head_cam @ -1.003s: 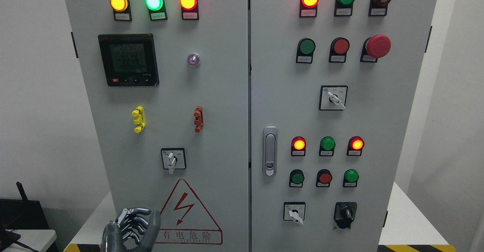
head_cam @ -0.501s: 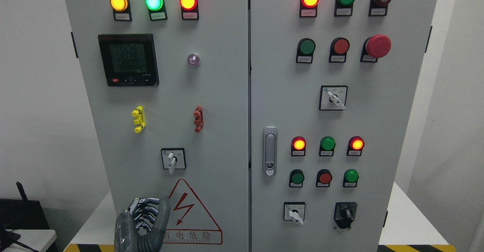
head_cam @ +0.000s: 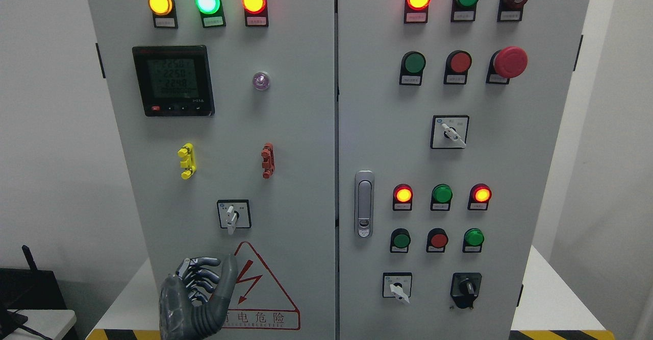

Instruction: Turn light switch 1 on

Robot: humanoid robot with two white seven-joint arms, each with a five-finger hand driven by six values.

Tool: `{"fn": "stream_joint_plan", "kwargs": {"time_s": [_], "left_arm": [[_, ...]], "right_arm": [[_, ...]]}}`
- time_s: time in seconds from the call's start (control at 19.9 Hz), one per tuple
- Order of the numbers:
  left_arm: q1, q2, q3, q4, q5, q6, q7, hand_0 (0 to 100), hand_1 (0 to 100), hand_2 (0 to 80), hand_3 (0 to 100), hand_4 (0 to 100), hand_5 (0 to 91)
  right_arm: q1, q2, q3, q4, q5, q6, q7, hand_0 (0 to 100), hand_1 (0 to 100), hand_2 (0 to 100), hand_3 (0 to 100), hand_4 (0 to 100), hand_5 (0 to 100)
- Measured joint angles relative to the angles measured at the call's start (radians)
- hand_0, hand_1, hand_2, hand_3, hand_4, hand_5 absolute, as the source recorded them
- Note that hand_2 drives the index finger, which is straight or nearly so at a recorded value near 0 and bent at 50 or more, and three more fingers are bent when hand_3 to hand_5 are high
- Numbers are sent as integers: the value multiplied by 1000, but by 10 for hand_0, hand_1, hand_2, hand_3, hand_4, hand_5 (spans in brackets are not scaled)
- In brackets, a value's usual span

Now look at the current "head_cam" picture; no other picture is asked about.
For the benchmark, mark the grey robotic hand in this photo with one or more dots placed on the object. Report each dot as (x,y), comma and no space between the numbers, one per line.
(195,300)

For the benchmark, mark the door rotary switch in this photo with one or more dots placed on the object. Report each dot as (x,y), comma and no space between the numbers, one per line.
(233,215)

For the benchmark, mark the yellow indicator light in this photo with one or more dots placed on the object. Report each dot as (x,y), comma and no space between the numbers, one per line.
(164,13)

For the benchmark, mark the green lit indicator light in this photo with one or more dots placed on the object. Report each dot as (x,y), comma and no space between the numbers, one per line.
(211,13)

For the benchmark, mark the red electrical hazard sticker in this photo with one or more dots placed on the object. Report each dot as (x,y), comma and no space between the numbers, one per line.
(259,301)

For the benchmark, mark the white side table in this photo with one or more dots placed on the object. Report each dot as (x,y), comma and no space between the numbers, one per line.
(56,324)

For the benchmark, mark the yellow terminal connector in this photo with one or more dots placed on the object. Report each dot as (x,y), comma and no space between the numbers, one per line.
(187,162)

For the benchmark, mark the black box with antenna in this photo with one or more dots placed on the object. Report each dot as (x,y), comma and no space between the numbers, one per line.
(31,288)

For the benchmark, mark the red terminal connector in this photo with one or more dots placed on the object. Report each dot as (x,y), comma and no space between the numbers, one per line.
(268,163)

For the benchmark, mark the green push button lower left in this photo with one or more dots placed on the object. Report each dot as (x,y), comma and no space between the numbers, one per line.
(400,241)

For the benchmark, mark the green push button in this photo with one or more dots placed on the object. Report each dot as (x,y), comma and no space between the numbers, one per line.
(473,241)
(411,69)
(400,241)

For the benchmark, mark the grey left cabinet door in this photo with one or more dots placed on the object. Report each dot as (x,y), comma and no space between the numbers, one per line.
(293,212)

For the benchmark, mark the grey cabinet door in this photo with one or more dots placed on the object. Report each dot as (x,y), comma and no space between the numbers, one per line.
(293,212)
(386,128)

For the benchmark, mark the black digital power meter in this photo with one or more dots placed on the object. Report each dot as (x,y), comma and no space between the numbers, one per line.
(174,80)

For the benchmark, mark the small clear lamp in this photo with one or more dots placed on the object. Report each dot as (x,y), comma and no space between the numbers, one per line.
(261,81)

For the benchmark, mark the red lit indicator lower left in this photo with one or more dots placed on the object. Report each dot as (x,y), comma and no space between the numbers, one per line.
(402,198)

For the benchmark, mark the red push button lower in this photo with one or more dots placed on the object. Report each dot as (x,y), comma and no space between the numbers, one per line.
(436,241)

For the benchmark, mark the red push button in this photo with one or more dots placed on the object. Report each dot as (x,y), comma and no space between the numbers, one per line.
(456,67)
(436,241)

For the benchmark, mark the green indicator lower middle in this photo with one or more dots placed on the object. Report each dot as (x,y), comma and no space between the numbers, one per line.
(441,197)

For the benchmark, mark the green push button lower right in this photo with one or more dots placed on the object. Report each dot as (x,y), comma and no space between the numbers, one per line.
(473,241)

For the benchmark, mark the red lit indicator lower right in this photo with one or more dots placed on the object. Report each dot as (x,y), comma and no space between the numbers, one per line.
(479,197)

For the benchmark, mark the red lit indicator light left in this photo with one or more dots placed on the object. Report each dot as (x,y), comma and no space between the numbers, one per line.
(255,13)

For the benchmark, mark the green push button upper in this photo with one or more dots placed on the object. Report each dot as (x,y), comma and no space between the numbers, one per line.
(411,69)

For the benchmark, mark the grey right cabinet door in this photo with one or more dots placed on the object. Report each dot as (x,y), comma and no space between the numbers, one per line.
(386,128)

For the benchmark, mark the white platform with hazard stripe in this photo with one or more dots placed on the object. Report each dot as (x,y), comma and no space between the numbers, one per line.
(548,309)

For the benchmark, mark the red push button upper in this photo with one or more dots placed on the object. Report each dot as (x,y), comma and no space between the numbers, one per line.
(456,67)

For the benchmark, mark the red lit indicator top right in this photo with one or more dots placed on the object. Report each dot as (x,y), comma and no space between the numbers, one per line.
(416,11)

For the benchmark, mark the red emergency stop button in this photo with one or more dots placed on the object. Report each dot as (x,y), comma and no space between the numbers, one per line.
(506,64)

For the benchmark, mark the green indicator top right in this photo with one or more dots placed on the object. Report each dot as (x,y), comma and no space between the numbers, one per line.
(463,10)

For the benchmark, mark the dark red buzzer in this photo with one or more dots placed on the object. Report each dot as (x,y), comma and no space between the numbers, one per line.
(510,10)

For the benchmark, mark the lower white rotary switch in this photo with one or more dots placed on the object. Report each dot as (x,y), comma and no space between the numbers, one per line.
(397,285)

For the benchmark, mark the silver door handle lock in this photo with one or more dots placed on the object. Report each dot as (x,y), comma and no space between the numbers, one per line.
(364,196)

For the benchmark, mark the black rotary selector switch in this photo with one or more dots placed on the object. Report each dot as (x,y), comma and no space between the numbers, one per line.
(465,288)

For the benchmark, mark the upper right rotary switch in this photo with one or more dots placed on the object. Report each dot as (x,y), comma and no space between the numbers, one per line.
(449,132)

